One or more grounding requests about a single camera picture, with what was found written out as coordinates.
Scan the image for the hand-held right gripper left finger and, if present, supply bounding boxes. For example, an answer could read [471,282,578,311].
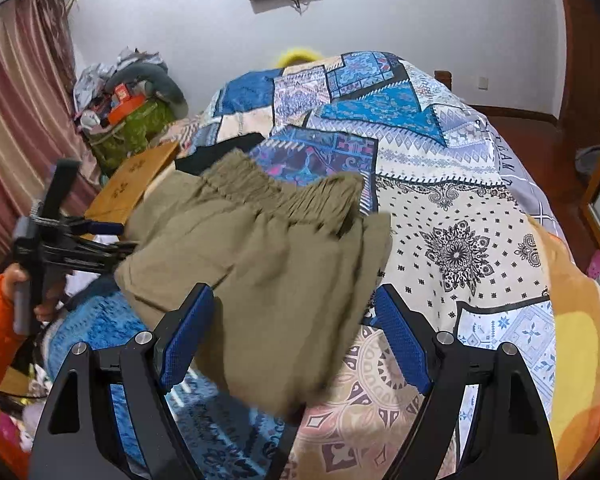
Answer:
[27,282,217,480]

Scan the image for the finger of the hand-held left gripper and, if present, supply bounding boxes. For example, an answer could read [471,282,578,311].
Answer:
[74,216,127,236]
[72,239,141,273]

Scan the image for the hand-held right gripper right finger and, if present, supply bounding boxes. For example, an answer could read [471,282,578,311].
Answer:
[372,284,561,480]

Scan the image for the khaki pants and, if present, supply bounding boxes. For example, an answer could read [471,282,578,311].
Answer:
[114,149,393,418]

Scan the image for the person's left hand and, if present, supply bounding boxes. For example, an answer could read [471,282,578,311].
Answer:
[2,264,67,323]

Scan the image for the green patterned bag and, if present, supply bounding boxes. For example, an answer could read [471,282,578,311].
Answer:
[89,100,178,177]

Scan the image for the orange box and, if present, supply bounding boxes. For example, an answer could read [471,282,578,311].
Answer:
[107,84,147,124]

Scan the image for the black cloth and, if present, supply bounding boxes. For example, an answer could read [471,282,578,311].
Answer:
[175,132,266,177]

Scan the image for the striped pink curtain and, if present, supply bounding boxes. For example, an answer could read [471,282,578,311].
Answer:
[0,0,101,266]

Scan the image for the pile of grey clothes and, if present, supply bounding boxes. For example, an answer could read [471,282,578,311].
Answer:
[72,47,166,107]

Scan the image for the patchwork printed blanket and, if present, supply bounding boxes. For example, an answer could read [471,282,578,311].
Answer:
[45,50,600,480]

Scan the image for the grey plush toy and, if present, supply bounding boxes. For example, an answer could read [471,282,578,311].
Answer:
[105,62,190,117]

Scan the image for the yellow foam tube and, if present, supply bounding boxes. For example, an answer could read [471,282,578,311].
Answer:
[275,47,327,69]

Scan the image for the wooden door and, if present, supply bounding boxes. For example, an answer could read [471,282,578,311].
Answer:
[554,0,600,128]

